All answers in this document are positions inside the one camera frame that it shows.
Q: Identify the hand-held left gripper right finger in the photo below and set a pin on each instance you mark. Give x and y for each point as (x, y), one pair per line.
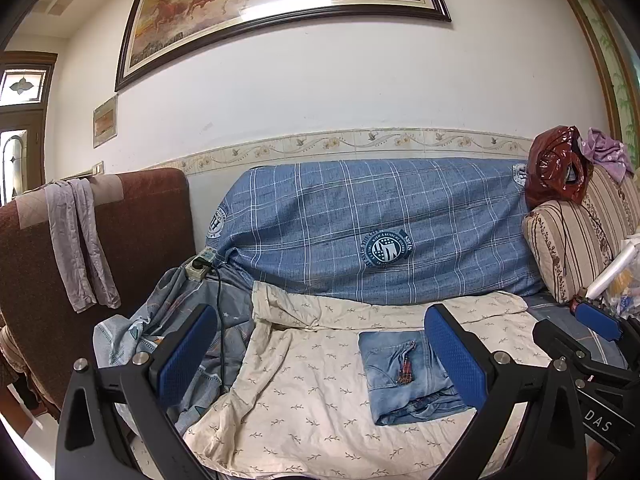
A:
(455, 360)

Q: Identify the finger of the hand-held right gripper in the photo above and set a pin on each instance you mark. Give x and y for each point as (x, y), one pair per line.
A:
(597, 320)
(555, 337)

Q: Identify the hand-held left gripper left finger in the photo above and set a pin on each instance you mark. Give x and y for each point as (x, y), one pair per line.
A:
(185, 355)

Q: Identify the blue denim pants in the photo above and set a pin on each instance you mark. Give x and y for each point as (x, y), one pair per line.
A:
(395, 360)

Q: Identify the white plastic bag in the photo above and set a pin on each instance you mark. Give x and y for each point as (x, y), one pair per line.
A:
(617, 265)

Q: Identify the striped beige cushion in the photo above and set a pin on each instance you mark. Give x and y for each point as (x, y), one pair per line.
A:
(565, 240)

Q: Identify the white power strip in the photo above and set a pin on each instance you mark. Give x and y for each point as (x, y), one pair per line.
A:
(197, 267)

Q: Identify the cream leaf-print sheet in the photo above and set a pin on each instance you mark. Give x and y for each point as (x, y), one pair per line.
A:
(310, 370)

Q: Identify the brown armchair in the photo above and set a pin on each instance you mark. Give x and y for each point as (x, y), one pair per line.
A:
(145, 230)

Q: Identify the red plastic bag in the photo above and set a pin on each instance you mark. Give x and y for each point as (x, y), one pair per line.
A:
(550, 160)

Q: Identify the purple cloth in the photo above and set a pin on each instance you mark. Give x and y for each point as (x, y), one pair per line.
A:
(607, 152)

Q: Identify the grey draped cloth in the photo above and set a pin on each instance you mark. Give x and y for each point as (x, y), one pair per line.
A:
(62, 240)

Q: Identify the blue plaid sofa cover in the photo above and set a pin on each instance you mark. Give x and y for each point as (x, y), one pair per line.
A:
(325, 220)

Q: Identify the framed bamboo painting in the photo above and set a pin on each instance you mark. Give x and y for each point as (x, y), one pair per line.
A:
(607, 50)

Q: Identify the wooden door with glass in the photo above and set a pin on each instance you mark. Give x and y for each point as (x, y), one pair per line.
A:
(37, 125)

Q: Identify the wall light switch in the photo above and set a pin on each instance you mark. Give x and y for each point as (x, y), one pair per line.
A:
(95, 167)

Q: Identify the small wall plaque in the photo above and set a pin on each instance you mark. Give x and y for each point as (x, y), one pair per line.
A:
(105, 121)

